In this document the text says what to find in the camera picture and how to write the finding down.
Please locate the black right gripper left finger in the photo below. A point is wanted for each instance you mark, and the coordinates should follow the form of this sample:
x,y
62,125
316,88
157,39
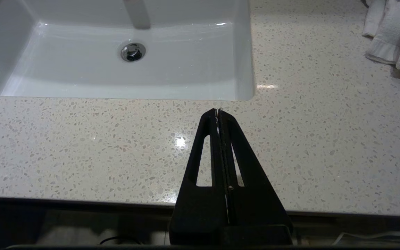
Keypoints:
x,y
200,208

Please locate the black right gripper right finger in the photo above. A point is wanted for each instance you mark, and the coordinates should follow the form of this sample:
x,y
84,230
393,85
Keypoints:
x,y
255,205

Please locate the chrome sink drain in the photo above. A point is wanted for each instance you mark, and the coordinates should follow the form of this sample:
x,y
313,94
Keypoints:
x,y
133,51

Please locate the white ceramic sink basin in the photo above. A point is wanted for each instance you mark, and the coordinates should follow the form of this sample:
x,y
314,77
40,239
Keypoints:
x,y
82,69

